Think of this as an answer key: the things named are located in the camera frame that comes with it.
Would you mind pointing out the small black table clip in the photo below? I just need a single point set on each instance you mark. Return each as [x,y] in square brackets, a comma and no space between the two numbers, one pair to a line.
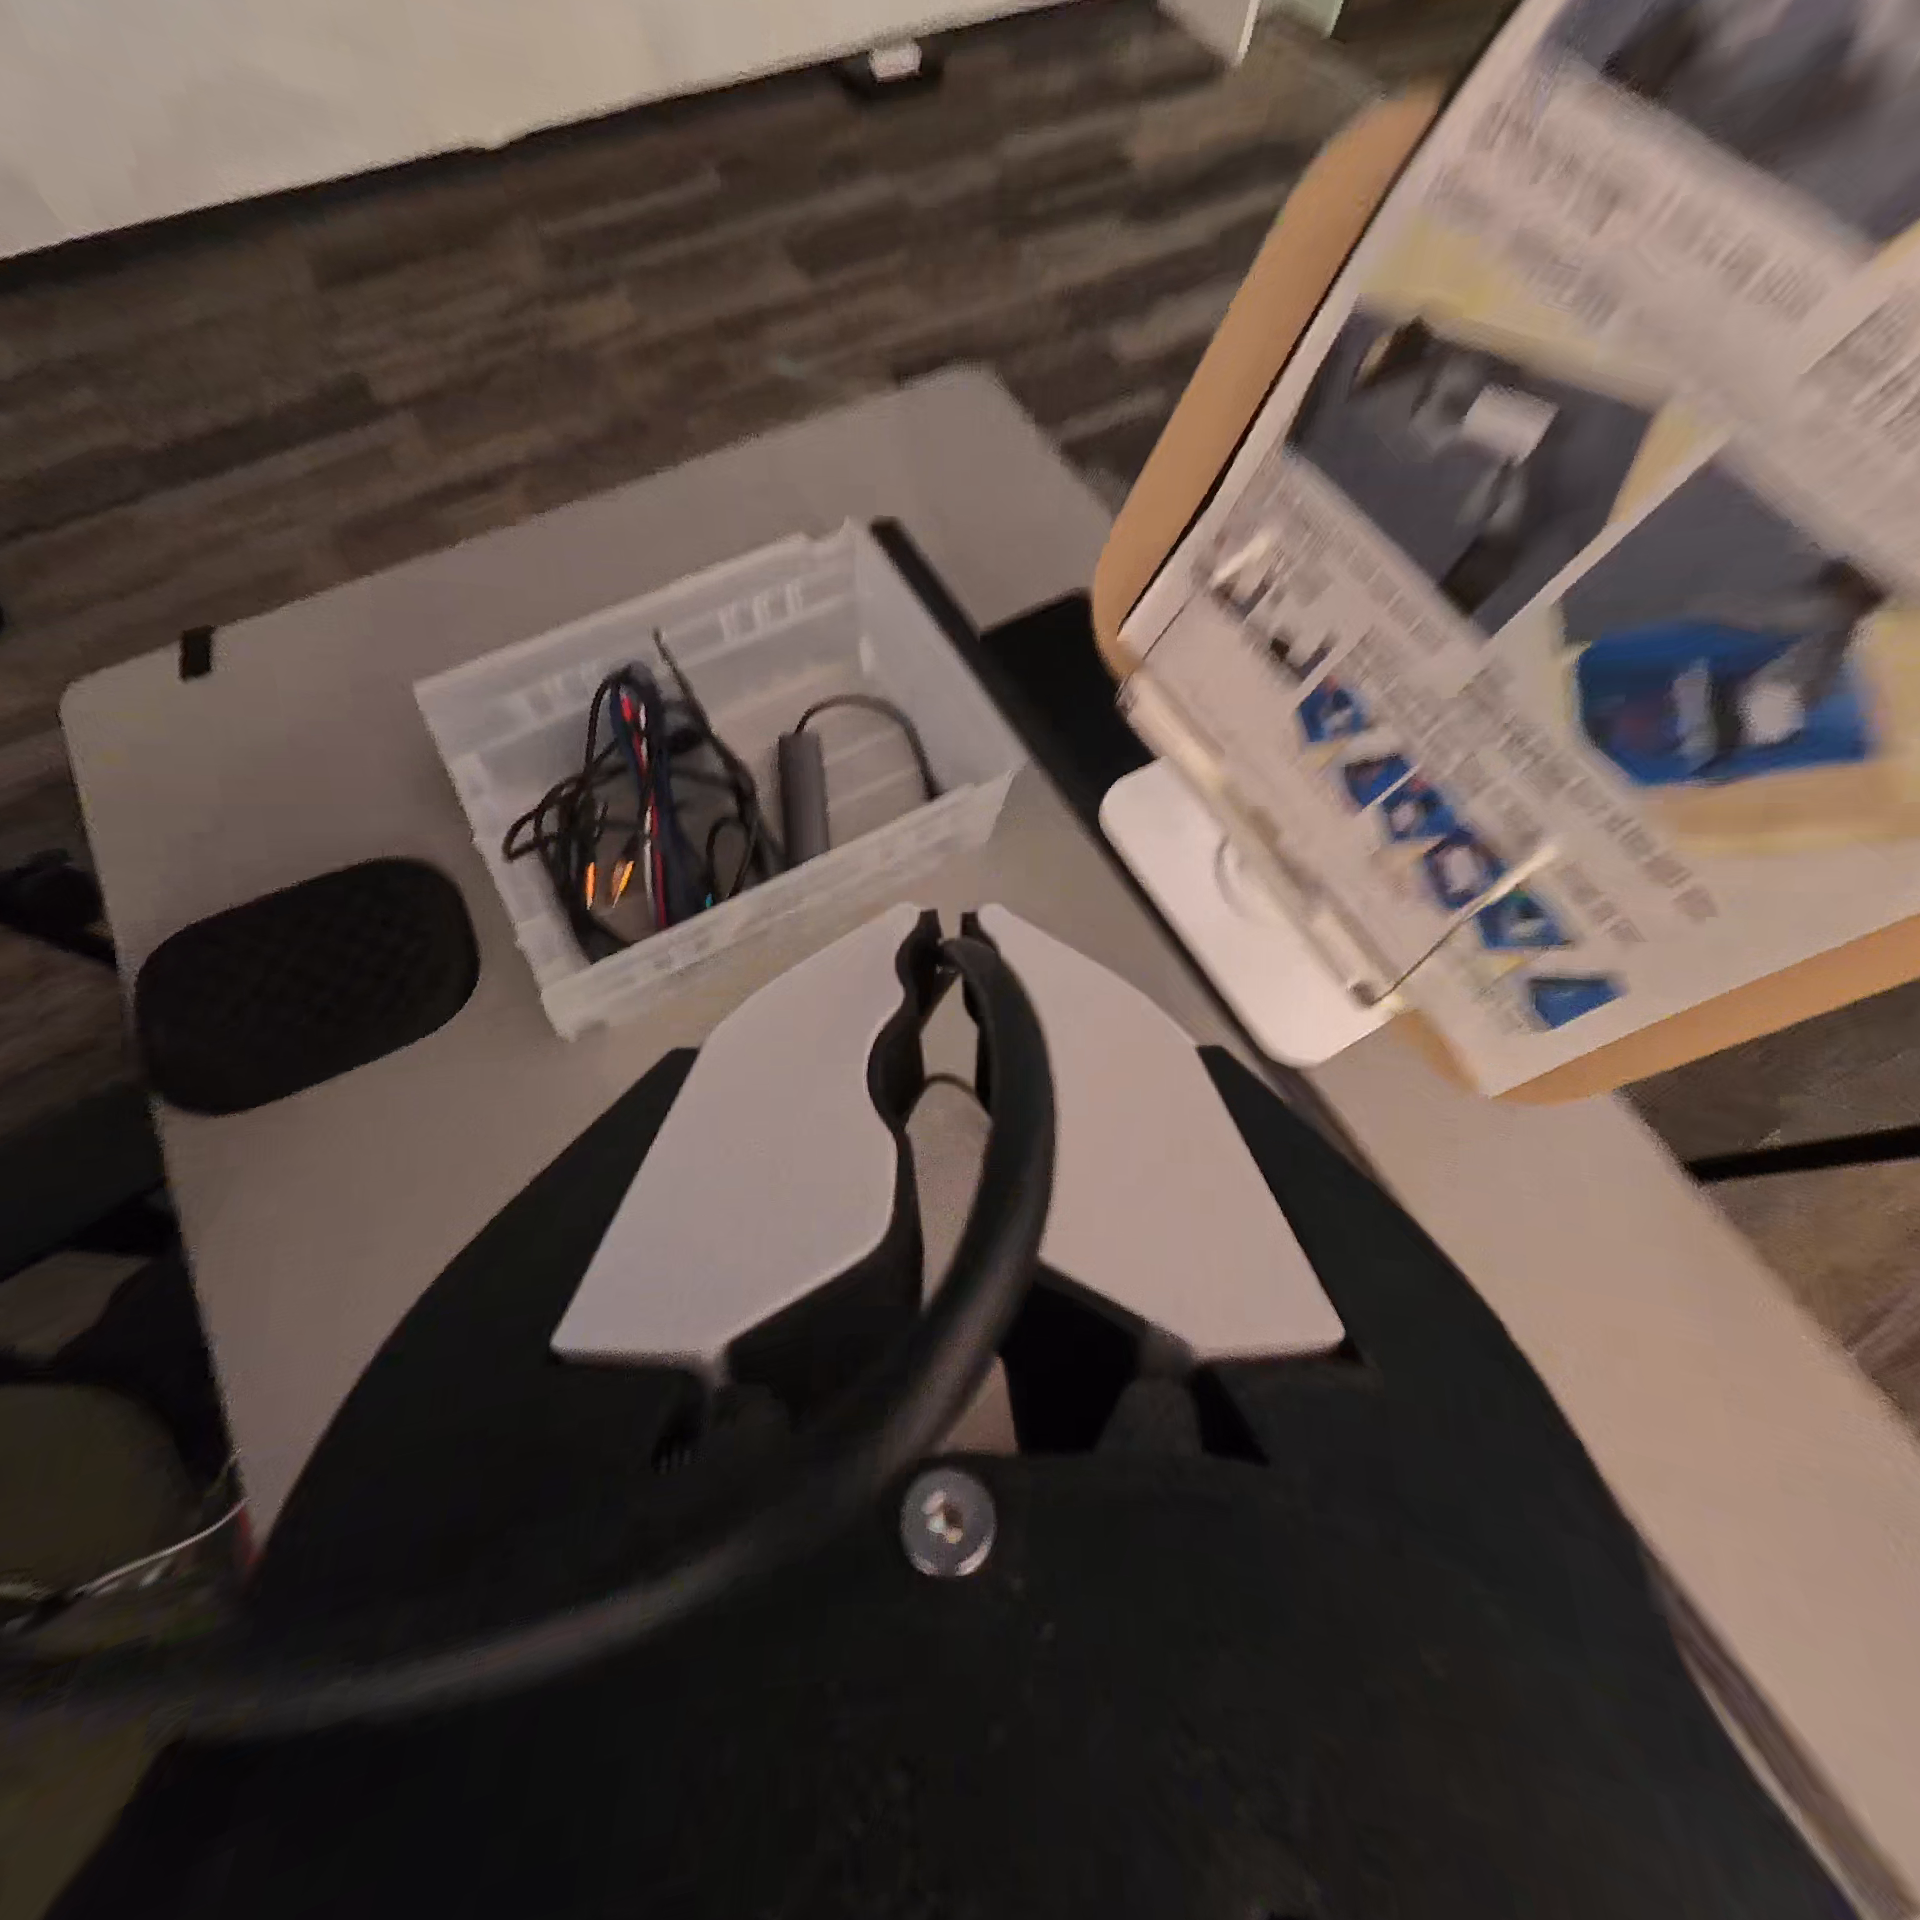
[194,651]

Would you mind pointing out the white metal document stand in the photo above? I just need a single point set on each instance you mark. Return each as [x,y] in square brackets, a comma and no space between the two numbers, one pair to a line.
[1185,856]

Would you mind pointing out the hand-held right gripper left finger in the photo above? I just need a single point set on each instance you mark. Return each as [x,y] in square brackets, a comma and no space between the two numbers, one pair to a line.
[751,1185]

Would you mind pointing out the black wrist rest pad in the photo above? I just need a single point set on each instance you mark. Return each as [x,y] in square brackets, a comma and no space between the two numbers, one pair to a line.
[299,975]

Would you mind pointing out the printed instruction sheet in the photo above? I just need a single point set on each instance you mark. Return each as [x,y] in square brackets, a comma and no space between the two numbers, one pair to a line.
[1499,721]

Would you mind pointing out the clear plastic bin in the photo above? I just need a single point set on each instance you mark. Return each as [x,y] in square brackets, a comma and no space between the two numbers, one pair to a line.
[779,914]

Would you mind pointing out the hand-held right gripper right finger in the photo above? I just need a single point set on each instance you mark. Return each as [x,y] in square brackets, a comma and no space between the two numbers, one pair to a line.
[1185,1201]

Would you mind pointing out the person's leg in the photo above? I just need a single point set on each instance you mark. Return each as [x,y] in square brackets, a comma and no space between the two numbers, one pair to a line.
[75,1471]

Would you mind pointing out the grey hub black lead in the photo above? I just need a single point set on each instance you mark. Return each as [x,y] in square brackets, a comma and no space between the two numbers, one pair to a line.
[884,704]

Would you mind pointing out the small floor fixture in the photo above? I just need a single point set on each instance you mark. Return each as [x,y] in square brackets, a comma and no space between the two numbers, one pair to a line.
[884,63]

